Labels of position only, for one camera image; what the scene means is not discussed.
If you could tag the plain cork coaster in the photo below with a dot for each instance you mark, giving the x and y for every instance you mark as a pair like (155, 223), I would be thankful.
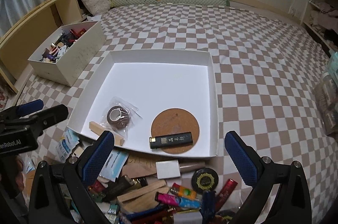
(173, 121)

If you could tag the long wooden block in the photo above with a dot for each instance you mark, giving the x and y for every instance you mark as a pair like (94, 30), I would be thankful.
(100, 130)

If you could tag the beige shoe box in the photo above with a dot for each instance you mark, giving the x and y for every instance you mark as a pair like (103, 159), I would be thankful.
(70, 62)

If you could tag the brown tape roll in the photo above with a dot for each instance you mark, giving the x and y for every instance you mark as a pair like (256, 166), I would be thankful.
(120, 116)

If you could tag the black lighter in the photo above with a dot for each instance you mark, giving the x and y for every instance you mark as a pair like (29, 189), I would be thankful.
(169, 141)

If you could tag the red lipstick tube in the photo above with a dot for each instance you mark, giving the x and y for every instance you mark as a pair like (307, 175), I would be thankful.
(224, 194)

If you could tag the black round gold tin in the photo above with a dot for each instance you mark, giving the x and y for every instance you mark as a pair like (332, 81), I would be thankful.
(204, 179)

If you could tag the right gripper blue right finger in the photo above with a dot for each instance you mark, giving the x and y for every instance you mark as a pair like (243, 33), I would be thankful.
(240, 154)

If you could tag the clear plastic storage bin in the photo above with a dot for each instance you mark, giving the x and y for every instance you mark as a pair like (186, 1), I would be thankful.
(326, 96)

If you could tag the blue white sachet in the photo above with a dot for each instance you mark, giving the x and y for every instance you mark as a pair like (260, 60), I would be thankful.
(66, 144)

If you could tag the wooden bedside shelf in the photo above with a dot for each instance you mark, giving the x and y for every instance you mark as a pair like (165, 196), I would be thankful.
(22, 39)

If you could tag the finger of the seen left gripper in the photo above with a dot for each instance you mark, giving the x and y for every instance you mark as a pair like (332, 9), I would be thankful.
(29, 108)

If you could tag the white cube box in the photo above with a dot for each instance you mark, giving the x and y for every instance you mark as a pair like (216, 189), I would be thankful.
(167, 169)

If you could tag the white shallow tray box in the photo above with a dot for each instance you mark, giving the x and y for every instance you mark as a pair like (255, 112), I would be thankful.
(153, 81)

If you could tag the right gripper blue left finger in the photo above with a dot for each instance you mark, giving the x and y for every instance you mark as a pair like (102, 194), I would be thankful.
(94, 158)

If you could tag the checkered bed sheet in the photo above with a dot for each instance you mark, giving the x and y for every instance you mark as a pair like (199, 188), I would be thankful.
(265, 73)

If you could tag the wooden closet shelf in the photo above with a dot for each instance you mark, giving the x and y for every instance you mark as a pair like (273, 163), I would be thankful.
(320, 21)

